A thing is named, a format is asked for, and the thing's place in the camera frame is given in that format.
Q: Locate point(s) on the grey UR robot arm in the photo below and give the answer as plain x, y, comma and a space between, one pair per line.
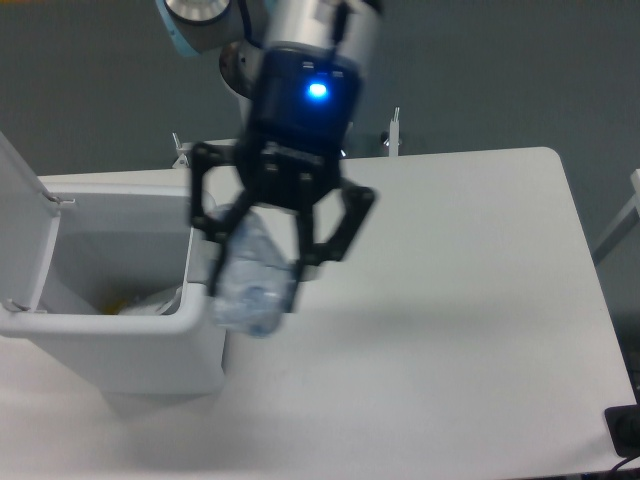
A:
338, 31

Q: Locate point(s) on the white pedestal base frame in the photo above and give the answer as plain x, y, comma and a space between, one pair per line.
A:
387, 142

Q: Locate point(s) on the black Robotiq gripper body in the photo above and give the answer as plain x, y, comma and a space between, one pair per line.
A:
302, 105

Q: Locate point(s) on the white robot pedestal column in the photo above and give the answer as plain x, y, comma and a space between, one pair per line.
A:
239, 64

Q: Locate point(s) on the clear crushed plastic bottle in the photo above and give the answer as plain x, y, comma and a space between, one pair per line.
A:
252, 291

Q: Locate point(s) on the yellow trash in can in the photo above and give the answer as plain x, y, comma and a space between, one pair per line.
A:
114, 308

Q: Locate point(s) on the white plastic wrapper bag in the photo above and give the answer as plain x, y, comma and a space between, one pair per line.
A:
165, 302

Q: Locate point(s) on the black device at table edge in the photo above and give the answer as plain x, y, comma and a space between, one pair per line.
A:
623, 426

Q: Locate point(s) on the white trash can lid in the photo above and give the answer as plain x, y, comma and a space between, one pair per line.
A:
30, 221

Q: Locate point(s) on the white table leg frame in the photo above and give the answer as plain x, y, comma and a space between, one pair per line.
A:
620, 226

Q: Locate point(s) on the white trash can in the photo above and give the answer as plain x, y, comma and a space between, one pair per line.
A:
123, 242

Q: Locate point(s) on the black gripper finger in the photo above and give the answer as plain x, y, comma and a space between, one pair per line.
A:
357, 201
220, 228

